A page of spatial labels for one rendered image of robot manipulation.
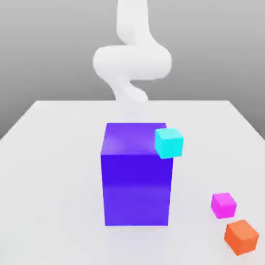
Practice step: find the small cyan cube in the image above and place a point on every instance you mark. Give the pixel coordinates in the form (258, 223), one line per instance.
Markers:
(169, 143)

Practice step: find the large purple box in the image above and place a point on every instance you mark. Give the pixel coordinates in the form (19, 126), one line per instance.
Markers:
(136, 186)

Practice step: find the small magenta cube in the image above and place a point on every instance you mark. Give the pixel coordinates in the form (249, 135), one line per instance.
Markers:
(224, 206)

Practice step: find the small orange cube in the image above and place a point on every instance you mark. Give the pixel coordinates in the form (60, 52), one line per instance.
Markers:
(241, 237)

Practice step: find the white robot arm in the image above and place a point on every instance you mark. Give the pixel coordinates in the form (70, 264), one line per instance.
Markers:
(132, 62)

